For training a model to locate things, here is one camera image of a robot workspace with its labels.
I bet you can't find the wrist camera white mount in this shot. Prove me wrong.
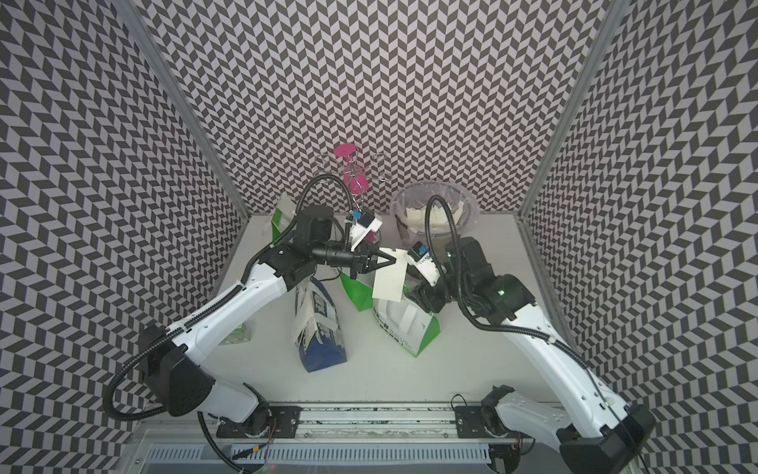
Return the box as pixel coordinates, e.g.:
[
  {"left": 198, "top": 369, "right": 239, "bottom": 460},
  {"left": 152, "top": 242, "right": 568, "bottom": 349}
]
[
  {"left": 349, "top": 211, "right": 383, "bottom": 251},
  {"left": 406, "top": 241, "right": 442, "bottom": 286}
]

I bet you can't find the green white bag middle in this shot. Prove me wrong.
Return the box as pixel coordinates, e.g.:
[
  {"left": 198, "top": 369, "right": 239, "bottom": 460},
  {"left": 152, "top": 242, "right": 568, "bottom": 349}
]
[{"left": 340, "top": 272, "right": 374, "bottom": 312}]

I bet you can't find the green white bag back left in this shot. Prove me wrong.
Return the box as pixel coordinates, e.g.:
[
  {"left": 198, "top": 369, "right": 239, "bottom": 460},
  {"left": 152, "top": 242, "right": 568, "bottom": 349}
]
[{"left": 270, "top": 193, "right": 296, "bottom": 240}]

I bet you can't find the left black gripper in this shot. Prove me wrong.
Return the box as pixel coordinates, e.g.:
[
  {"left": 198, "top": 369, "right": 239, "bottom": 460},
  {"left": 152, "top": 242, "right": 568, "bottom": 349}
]
[{"left": 312, "top": 239, "right": 397, "bottom": 280}]

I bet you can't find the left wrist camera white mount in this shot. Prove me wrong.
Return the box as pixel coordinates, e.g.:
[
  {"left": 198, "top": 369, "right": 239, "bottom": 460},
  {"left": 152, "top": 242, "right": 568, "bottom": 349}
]
[{"left": 349, "top": 211, "right": 383, "bottom": 251}]

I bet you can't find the white paper receipt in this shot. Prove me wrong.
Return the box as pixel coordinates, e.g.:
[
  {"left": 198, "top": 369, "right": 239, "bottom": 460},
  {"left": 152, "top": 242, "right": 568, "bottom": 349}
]
[{"left": 372, "top": 248, "right": 408, "bottom": 302}]

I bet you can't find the clear plastic bin liner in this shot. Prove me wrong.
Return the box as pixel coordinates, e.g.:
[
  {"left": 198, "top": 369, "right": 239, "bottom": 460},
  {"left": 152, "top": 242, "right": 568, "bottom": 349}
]
[{"left": 390, "top": 180, "right": 480, "bottom": 250}]

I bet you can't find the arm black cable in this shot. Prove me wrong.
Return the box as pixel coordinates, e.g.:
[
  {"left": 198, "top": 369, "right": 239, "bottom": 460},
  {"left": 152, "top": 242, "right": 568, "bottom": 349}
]
[
  {"left": 423, "top": 194, "right": 653, "bottom": 474},
  {"left": 101, "top": 173, "right": 362, "bottom": 474}
]

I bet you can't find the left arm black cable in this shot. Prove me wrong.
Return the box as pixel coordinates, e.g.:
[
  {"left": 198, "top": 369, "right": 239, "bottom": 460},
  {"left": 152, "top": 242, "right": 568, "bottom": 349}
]
[{"left": 101, "top": 173, "right": 362, "bottom": 474}]

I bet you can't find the black mesh trash bin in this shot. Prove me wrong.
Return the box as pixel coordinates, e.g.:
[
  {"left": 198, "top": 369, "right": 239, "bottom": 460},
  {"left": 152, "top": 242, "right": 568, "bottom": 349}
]
[{"left": 393, "top": 181, "right": 475, "bottom": 250}]

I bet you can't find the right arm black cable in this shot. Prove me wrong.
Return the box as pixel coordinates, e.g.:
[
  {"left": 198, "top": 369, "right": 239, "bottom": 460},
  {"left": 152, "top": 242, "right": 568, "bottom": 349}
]
[{"left": 423, "top": 194, "right": 653, "bottom": 474}]

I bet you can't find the green white bag front right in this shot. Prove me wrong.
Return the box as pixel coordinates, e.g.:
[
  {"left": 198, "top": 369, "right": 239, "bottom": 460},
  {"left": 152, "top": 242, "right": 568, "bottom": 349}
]
[{"left": 373, "top": 296, "right": 441, "bottom": 357}]

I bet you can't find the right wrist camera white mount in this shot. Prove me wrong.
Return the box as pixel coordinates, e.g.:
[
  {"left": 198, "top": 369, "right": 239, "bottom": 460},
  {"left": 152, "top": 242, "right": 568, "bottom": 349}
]
[{"left": 406, "top": 241, "right": 442, "bottom": 286}]

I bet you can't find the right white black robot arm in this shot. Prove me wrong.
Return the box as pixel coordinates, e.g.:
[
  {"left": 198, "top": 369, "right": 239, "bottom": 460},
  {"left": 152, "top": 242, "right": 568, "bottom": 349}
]
[{"left": 406, "top": 237, "right": 657, "bottom": 473}]

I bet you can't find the small green white packet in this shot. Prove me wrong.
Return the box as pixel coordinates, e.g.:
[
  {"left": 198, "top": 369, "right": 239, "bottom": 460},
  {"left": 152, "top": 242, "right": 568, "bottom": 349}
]
[{"left": 220, "top": 322, "right": 253, "bottom": 346}]

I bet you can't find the pink top wire stand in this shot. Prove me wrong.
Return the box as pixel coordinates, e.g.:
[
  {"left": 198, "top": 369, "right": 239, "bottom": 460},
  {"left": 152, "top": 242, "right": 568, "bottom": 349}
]
[{"left": 315, "top": 142, "right": 381, "bottom": 230}]

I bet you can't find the blue white paper bag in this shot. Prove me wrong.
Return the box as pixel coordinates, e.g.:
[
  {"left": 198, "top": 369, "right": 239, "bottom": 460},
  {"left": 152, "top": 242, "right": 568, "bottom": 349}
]
[{"left": 291, "top": 278, "right": 347, "bottom": 373}]

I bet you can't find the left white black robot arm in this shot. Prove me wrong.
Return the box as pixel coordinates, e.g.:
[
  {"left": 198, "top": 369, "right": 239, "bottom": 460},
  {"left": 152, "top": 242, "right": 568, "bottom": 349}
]
[{"left": 138, "top": 205, "right": 396, "bottom": 436}]

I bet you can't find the green white bag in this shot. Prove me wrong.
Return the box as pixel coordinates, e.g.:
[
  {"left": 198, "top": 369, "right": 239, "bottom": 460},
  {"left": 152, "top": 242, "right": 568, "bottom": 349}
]
[
  {"left": 340, "top": 272, "right": 374, "bottom": 312},
  {"left": 373, "top": 296, "right": 441, "bottom": 357},
  {"left": 270, "top": 193, "right": 296, "bottom": 240}
]

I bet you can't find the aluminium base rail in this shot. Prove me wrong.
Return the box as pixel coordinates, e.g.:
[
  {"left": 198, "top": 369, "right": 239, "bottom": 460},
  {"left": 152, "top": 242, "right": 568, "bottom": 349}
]
[{"left": 117, "top": 399, "right": 569, "bottom": 473}]

